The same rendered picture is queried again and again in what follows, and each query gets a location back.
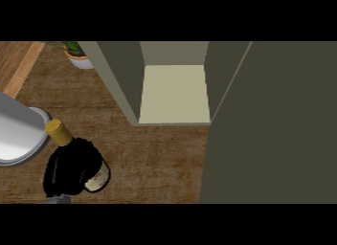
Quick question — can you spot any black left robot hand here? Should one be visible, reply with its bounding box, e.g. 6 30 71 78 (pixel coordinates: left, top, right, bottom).
42 140 105 198

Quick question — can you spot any dark wine bottle gold cap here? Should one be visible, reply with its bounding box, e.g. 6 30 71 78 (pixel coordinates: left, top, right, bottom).
43 118 114 194

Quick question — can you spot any olive open cabinet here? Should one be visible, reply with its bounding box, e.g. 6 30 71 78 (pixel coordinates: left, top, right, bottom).
77 40 253 127

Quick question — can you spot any dark grey cabinet door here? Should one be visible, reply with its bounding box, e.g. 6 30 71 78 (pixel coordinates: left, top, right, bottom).
197 40 337 205

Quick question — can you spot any pale grey cylinder with rim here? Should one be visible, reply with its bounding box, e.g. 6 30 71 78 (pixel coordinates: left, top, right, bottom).
0 83 53 168

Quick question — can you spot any green plant in white pot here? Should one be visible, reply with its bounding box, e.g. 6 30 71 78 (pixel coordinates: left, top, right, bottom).
43 40 96 71

